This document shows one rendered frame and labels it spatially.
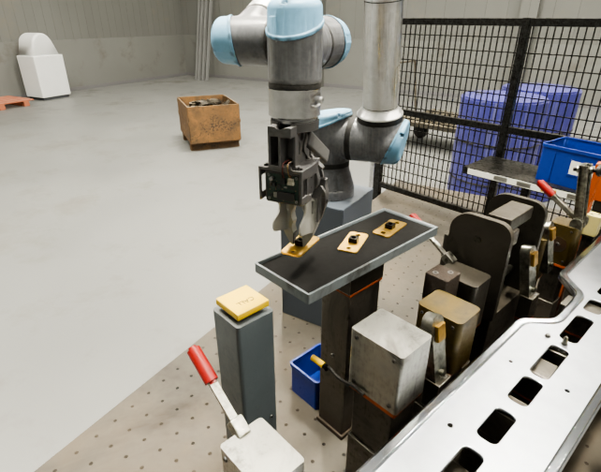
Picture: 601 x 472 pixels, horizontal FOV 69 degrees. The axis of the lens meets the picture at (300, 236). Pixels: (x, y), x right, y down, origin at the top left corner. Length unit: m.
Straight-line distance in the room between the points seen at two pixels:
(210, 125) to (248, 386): 5.24
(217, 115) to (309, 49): 5.26
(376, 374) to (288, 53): 0.48
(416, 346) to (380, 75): 0.64
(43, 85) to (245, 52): 10.17
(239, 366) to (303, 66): 0.45
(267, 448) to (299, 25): 0.54
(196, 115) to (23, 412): 4.20
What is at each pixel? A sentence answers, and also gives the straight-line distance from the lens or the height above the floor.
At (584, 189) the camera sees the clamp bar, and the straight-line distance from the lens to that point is 1.35.
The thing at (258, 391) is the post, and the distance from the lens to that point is 0.78.
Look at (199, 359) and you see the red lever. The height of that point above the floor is 1.13.
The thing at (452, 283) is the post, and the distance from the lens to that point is 0.91.
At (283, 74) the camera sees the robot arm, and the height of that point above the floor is 1.48.
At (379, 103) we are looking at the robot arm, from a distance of 1.11.
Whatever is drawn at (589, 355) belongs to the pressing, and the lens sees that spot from 0.98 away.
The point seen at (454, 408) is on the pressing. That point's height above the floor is 1.00.
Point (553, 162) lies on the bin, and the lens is 1.77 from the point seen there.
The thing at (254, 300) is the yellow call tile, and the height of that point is 1.16.
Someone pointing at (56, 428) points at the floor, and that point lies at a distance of 2.27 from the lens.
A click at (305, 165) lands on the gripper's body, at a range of 0.65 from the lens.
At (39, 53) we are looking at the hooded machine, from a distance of 10.91.
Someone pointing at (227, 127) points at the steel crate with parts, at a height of 0.28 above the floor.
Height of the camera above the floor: 1.55
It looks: 26 degrees down
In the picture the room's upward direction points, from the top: straight up
